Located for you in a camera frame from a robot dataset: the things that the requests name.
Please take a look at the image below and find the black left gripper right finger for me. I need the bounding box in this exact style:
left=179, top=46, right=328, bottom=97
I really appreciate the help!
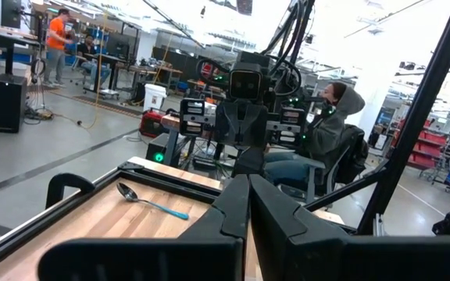
left=249, top=174, right=450, bottom=281

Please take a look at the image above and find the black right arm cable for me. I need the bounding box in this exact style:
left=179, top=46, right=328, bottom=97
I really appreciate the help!
left=195, top=0, right=316, bottom=98

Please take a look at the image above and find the red equipment case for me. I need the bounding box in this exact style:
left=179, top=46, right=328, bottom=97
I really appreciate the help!
left=138, top=108, right=170, bottom=138

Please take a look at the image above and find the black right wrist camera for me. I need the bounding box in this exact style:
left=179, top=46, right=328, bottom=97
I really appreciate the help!
left=227, top=62, right=265, bottom=101

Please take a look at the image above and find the black monitor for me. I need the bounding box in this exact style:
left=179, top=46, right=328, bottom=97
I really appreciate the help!
left=0, top=0, right=23, bottom=29
left=105, top=33, right=131, bottom=59

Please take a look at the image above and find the black table clamp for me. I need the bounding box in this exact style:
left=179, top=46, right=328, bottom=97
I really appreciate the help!
left=45, top=173, right=96, bottom=210

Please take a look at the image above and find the teal handled spoon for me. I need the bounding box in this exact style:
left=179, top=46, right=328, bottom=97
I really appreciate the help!
left=116, top=182, right=190, bottom=221

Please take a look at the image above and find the red storage shelving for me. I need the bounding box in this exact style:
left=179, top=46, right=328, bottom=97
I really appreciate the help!
left=391, top=116, right=448, bottom=171

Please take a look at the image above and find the black aluminium rig frame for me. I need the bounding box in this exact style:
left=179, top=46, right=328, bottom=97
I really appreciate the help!
left=0, top=0, right=450, bottom=274

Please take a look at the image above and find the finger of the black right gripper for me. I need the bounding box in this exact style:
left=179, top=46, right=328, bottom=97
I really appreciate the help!
left=249, top=147, right=266, bottom=176
left=232, top=147, right=252, bottom=176

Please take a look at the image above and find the yellow cable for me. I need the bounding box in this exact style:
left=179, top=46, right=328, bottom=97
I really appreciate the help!
left=77, top=11, right=111, bottom=130

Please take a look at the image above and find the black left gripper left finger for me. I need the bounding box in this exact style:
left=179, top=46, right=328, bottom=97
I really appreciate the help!
left=37, top=174, right=251, bottom=281

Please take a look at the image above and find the grey office chair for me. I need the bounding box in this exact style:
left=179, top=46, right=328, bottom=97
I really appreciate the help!
left=279, top=123, right=370, bottom=204

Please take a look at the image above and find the black box with green light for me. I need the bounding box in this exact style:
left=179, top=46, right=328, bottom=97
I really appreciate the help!
left=145, top=132, right=181, bottom=167

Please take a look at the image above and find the person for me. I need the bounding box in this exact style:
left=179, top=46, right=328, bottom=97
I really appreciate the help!
left=76, top=34, right=112, bottom=90
left=43, top=8, right=73, bottom=87
left=263, top=80, right=366, bottom=188

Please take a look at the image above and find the neighbouring workbench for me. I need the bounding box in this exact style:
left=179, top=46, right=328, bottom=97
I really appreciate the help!
left=160, top=112, right=230, bottom=169

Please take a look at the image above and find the silver upright bracket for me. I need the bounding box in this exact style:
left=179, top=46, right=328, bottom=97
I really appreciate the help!
left=373, top=213, right=386, bottom=237

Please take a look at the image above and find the white trash bin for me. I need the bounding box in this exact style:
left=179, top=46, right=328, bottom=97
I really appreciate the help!
left=142, top=83, right=168, bottom=114

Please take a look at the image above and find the black computer tower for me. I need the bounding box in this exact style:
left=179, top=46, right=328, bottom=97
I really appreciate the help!
left=0, top=73, right=29, bottom=133

